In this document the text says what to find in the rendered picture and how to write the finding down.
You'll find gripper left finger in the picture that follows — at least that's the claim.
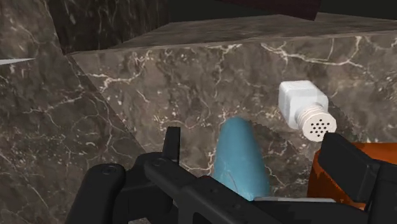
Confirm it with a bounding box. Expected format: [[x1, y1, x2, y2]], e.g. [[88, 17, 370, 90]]
[[64, 126, 200, 224]]

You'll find orange container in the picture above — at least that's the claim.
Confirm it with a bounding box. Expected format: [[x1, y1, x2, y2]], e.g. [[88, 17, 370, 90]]
[[306, 142, 397, 211]]

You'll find light blue rounded object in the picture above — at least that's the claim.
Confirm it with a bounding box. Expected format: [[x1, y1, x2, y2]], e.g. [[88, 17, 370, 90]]
[[212, 116, 272, 202]]

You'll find white salt shaker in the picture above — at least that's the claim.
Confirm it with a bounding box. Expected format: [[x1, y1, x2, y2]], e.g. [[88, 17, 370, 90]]
[[278, 80, 338, 143]]

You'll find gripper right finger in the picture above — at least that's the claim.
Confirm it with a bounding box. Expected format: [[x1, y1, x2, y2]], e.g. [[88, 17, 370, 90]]
[[317, 132, 397, 224]]

